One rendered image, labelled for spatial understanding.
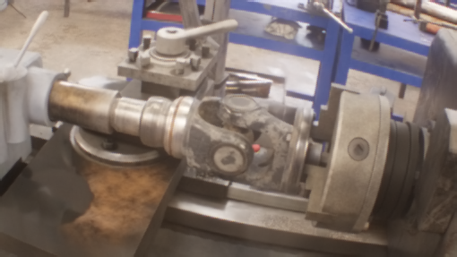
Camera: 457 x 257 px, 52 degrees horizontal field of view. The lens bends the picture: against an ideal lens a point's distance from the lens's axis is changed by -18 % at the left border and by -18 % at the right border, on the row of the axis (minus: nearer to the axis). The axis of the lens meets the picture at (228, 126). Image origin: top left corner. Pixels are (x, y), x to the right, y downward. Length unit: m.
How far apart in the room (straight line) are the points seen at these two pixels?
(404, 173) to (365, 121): 0.12
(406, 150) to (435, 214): 0.19
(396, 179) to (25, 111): 0.70
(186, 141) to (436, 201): 0.45
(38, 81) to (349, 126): 0.58
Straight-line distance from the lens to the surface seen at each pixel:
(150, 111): 0.94
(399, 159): 0.88
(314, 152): 0.92
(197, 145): 0.91
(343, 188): 0.84
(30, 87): 1.02
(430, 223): 0.76
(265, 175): 0.93
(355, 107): 0.87
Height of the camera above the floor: 1.57
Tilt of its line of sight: 29 degrees down
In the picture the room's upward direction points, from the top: 8 degrees clockwise
